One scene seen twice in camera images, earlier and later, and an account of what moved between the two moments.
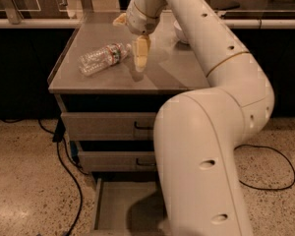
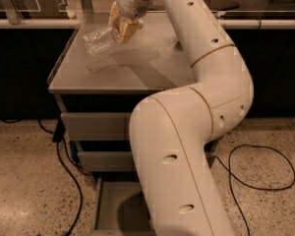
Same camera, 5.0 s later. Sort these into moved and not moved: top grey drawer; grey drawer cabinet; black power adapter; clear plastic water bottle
Moved: clear plastic water bottle
Not moved: top grey drawer; grey drawer cabinet; black power adapter
